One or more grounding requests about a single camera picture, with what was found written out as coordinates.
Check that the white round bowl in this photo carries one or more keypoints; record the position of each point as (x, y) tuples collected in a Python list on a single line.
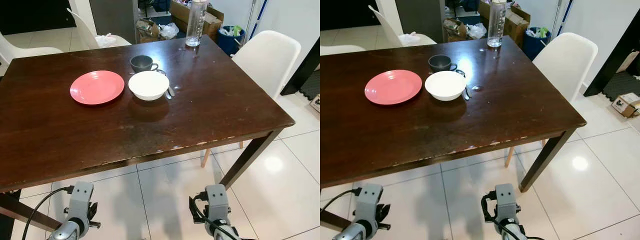
[(148, 85), (445, 85)]

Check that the dark brown wooden table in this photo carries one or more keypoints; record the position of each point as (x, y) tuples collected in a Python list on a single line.
[(200, 110), (500, 120)]

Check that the dark grey mug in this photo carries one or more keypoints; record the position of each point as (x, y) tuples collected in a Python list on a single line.
[(140, 63), (439, 63)]

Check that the black floor mat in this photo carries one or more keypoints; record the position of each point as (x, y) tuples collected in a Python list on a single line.
[(622, 86), (312, 86)]

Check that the crumpled clear plastic bag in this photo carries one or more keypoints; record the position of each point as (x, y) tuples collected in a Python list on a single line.
[(168, 30), (476, 30)]

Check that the pink round plate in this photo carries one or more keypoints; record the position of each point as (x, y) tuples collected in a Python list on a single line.
[(97, 87), (393, 87)]

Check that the small open cardboard box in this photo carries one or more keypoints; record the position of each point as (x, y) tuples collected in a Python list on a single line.
[(454, 29), (147, 30)]

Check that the blue broom pole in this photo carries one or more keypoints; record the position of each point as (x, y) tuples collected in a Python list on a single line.
[(565, 10), (262, 9)]

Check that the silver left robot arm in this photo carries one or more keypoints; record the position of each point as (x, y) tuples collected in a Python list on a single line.
[(67, 231), (354, 233)]

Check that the black furniture post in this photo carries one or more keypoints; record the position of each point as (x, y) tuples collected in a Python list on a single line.
[(302, 70), (612, 60)]

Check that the metal spoon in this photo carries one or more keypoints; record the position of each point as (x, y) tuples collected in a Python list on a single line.
[(468, 92), (170, 91)]

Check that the white shell chair wooden legs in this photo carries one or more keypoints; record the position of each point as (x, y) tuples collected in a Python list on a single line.
[(565, 62), (267, 60)]

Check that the clear plastic water bottle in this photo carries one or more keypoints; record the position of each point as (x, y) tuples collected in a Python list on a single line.
[(195, 22), (496, 22)]

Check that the large brown cardboard box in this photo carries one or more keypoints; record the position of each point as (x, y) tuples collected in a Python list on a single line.
[(515, 20), (181, 12)]

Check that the white plastic bag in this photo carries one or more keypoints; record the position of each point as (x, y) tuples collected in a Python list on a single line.
[(409, 38), (105, 40)]

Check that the blue waste bin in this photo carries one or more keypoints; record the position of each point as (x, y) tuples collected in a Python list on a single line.
[(231, 42), (535, 45)]

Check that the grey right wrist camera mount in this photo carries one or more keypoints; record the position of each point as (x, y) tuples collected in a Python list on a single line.
[(506, 202), (217, 200)]

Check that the silver mop pole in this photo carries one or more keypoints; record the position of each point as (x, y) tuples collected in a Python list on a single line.
[(253, 15), (557, 15)]

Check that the small printed cardboard box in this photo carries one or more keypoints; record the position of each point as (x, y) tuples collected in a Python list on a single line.
[(626, 104), (315, 103)]

